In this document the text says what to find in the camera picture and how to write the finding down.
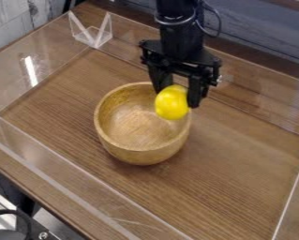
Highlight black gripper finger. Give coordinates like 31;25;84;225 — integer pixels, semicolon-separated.
148;67;172;94
188;75;200;108

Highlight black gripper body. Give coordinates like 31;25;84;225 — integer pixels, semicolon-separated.
137;39;224;98

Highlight yellow lemon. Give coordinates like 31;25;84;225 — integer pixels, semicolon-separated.
154;84;190;120

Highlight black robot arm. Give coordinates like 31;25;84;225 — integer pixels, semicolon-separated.
139;0;222;108

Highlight brown wooden bowl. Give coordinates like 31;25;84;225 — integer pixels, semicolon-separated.
93;82;191;166

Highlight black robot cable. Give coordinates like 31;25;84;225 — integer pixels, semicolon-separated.
194;0;223;39

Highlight clear acrylic tray wall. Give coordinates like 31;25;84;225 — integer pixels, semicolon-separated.
0;7;299;240

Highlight black metal table mount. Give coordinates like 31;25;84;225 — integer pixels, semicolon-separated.
17;208;84;240

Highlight black cable under table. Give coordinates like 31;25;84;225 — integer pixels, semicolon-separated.
0;209;32;240

